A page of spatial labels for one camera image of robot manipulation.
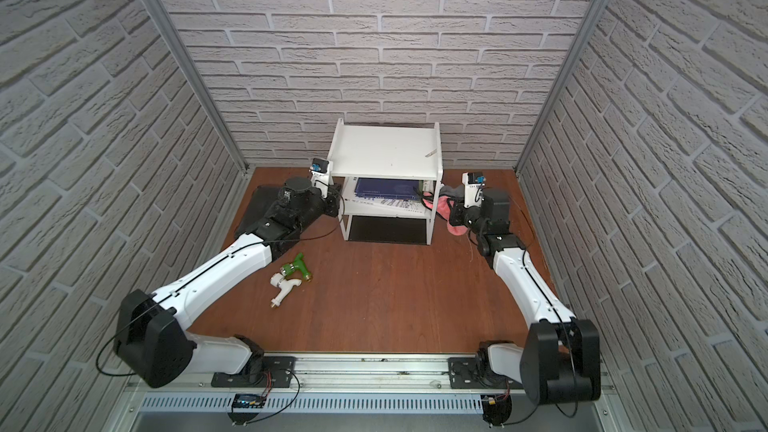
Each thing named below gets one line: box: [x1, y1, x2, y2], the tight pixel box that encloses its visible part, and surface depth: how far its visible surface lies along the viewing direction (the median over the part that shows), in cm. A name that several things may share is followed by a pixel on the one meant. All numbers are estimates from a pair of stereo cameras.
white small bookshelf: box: [327, 118, 443, 245], surface depth 80 cm
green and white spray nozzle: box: [270, 252, 313, 308], surface depth 89 cm
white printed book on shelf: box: [344, 176, 426, 214], surface depth 88 cm
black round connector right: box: [482, 394, 513, 426], surface depth 72 cm
